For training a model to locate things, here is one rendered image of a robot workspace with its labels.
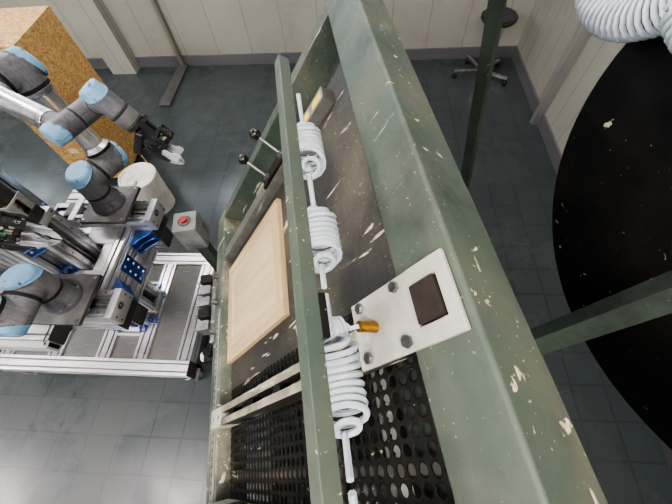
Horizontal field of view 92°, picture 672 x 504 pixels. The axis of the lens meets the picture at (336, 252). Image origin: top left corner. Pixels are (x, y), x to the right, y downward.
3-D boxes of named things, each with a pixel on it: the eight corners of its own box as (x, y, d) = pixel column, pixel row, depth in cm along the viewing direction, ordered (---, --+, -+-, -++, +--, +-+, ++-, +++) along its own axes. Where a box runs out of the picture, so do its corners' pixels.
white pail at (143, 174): (150, 189, 303) (118, 151, 263) (181, 189, 301) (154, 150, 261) (138, 217, 288) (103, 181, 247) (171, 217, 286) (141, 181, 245)
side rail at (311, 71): (245, 213, 178) (224, 208, 172) (362, 9, 101) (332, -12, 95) (245, 222, 175) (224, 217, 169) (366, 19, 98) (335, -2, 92)
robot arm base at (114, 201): (89, 215, 158) (73, 203, 149) (101, 191, 165) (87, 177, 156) (118, 216, 157) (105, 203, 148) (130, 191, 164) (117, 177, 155)
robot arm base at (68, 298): (38, 314, 133) (16, 306, 125) (56, 281, 141) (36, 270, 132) (73, 315, 132) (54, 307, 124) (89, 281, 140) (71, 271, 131)
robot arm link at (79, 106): (61, 109, 109) (69, 104, 102) (87, 90, 114) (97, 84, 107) (83, 129, 114) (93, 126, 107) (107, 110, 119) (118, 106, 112)
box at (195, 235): (188, 232, 185) (173, 213, 170) (210, 229, 185) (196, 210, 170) (187, 250, 179) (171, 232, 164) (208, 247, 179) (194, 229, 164)
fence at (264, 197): (233, 250, 162) (225, 249, 160) (332, 91, 96) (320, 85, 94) (233, 259, 160) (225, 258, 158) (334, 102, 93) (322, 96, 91)
